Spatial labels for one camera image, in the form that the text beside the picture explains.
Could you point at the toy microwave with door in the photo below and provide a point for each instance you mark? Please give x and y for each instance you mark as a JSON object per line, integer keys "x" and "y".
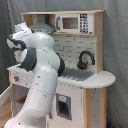
{"x": 74, "y": 23}

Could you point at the grey toy sink basin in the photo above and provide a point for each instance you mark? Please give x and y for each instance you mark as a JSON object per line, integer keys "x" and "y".
{"x": 76, "y": 74}

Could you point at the black toy faucet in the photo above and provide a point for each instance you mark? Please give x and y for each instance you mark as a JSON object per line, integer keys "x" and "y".
{"x": 82, "y": 64}

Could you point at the left stove knob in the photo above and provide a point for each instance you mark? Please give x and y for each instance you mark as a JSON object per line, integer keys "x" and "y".
{"x": 16, "y": 78}

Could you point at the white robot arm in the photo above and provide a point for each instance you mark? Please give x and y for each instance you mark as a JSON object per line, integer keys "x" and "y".
{"x": 35, "y": 52}

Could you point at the wooden toy kitchen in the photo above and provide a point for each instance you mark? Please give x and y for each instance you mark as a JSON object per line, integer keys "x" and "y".
{"x": 88, "y": 97}

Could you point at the grey toy ice dispenser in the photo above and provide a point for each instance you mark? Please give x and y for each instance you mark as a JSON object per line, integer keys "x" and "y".
{"x": 63, "y": 106}

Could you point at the grey backdrop curtain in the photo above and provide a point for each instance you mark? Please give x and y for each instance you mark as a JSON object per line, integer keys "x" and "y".
{"x": 115, "y": 44}

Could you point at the white toy oven door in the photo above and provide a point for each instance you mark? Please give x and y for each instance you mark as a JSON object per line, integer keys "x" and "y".
{"x": 7, "y": 94}

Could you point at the grey toy range hood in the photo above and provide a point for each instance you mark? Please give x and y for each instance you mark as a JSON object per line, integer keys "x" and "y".
{"x": 43, "y": 23}

